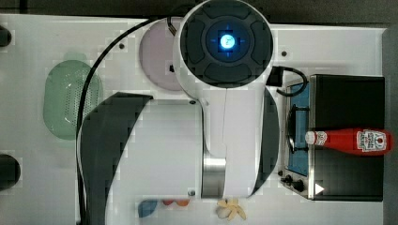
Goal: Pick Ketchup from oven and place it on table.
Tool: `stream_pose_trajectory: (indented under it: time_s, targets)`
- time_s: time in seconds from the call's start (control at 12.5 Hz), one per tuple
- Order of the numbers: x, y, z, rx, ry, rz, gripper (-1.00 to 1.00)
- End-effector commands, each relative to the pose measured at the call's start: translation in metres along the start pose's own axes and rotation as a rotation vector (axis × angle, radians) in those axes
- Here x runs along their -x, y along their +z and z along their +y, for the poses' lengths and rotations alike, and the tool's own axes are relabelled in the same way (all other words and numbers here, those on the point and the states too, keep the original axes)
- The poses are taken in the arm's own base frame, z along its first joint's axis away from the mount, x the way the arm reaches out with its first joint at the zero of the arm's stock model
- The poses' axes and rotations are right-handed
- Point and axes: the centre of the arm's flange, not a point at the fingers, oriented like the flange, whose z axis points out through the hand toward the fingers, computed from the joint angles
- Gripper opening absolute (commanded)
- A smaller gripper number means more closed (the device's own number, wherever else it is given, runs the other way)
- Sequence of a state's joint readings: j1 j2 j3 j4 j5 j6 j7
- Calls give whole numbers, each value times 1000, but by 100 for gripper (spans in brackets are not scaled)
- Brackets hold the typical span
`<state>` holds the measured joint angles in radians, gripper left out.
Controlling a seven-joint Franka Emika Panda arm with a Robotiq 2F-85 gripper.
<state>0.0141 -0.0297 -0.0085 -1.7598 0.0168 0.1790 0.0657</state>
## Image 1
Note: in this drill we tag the black cylinder post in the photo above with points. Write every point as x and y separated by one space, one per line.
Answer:
5 37
10 171

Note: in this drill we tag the orange toy fruit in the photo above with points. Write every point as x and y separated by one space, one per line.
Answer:
183 203

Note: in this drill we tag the red toy fruit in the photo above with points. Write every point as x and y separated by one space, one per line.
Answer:
167 202

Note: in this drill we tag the black cylinder post lower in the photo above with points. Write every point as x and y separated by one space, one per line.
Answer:
10 171

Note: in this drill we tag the blue cup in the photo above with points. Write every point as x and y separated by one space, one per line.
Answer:
146 208

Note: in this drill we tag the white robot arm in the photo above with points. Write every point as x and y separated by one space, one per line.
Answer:
223 56

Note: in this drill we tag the green perforated colander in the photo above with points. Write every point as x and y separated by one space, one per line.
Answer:
63 89

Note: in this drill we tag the red ketchup bottle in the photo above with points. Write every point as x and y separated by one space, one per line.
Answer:
354 141

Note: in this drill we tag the peeled banana toy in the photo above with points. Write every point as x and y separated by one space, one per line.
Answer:
229 208

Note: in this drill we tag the pink round plate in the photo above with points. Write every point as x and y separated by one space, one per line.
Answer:
156 56

